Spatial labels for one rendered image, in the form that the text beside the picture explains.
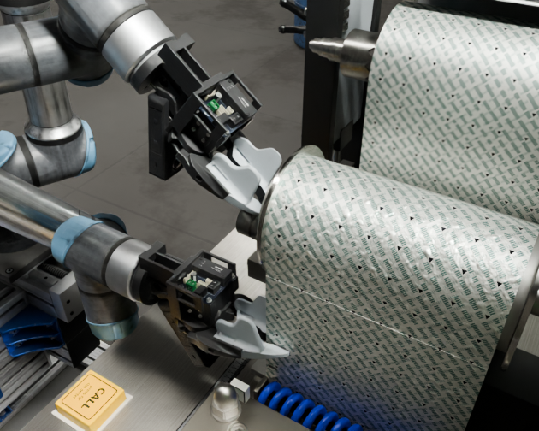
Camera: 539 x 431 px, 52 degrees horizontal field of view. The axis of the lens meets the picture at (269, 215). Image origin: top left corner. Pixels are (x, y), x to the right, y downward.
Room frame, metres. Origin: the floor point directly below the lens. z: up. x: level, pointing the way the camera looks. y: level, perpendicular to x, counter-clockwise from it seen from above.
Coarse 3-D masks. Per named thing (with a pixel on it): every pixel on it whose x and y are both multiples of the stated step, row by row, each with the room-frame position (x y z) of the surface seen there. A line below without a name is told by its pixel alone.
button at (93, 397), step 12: (84, 384) 0.50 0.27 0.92; (96, 384) 0.50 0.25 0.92; (108, 384) 0.50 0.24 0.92; (72, 396) 0.48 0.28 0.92; (84, 396) 0.48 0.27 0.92; (96, 396) 0.48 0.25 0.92; (108, 396) 0.48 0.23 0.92; (120, 396) 0.48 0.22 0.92; (60, 408) 0.46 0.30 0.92; (72, 408) 0.46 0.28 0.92; (84, 408) 0.46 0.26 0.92; (96, 408) 0.46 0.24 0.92; (108, 408) 0.46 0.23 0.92; (72, 420) 0.45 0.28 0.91; (84, 420) 0.44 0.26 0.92; (96, 420) 0.44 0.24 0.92
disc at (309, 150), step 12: (300, 156) 0.50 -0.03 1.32; (288, 168) 0.48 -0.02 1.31; (276, 180) 0.46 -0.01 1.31; (276, 192) 0.46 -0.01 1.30; (264, 204) 0.44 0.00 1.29; (264, 216) 0.44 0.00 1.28; (264, 228) 0.44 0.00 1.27; (264, 240) 0.44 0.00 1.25; (264, 252) 0.44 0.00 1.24; (264, 264) 0.44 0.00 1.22
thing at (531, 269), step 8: (280, 168) 0.49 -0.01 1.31; (264, 200) 0.46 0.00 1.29; (536, 240) 0.37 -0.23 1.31; (536, 248) 0.36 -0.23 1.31; (536, 256) 0.35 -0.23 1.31; (528, 264) 0.35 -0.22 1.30; (536, 264) 0.35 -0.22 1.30; (528, 272) 0.34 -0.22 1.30; (536, 272) 0.34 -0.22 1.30; (528, 280) 0.33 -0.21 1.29; (520, 288) 0.33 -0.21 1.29; (528, 288) 0.33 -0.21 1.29; (520, 296) 0.33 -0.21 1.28; (528, 296) 0.33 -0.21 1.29; (512, 304) 0.32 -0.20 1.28; (520, 304) 0.32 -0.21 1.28; (512, 312) 0.32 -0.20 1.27; (520, 312) 0.32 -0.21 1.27; (512, 320) 0.32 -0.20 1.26; (504, 328) 0.32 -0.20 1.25; (512, 328) 0.32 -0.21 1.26; (504, 336) 0.32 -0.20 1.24; (504, 344) 0.32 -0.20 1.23
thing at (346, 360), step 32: (288, 288) 0.42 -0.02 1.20; (288, 320) 0.42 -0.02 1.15; (320, 320) 0.40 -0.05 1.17; (352, 320) 0.38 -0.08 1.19; (320, 352) 0.40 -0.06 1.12; (352, 352) 0.38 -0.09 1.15; (384, 352) 0.36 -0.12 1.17; (416, 352) 0.35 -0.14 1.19; (288, 384) 0.42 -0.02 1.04; (320, 384) 0.40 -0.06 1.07; (352, 384) 0.38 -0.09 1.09; (384, 384) 0.36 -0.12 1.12; (416, 384) 0.34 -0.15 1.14; (448, 384) 0.33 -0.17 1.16; (480, 384) 0.31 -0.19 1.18; (352, 416) 0.38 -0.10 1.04; (384, 416) 0.36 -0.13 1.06; (416, 416) 0.34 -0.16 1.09; (448, 416) 0.32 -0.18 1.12
